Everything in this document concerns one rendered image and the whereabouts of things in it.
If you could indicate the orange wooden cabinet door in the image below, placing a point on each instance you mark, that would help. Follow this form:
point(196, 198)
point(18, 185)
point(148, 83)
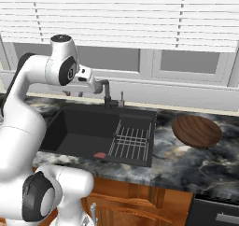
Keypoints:
point(137, 214)
point(124, 201)

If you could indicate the orange wooden sink cabinet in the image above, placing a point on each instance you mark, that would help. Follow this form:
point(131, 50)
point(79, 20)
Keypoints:
point(174, 204)

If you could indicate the white window blind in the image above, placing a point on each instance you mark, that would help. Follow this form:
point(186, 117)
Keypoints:
point(124, 15)

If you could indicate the black tap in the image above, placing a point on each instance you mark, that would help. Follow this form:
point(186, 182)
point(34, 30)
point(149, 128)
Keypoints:
point(107, 96)

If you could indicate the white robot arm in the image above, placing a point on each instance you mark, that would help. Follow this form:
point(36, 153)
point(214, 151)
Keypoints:
point(18, 136)

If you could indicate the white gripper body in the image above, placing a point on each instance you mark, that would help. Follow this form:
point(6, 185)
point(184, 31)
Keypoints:
point(96, 85)

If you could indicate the black kitchen sink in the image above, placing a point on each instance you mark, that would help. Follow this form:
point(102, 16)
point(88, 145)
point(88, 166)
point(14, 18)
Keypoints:
point(90, 133)

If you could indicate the red sponge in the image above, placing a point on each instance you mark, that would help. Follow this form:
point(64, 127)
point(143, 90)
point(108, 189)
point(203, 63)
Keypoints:
point(100, 155)

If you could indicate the grey soap dispenser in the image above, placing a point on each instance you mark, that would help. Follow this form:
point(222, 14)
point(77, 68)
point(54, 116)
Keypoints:
point(121, 100)

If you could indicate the brown wooden bowl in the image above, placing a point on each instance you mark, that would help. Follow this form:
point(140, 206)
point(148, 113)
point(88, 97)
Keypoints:
point(196, 131)

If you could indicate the white window frame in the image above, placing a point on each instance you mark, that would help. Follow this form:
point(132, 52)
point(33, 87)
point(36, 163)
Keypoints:
point(146, 67)

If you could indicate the black dishwasher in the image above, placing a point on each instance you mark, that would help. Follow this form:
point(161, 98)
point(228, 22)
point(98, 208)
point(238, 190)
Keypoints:
point(211, 211)

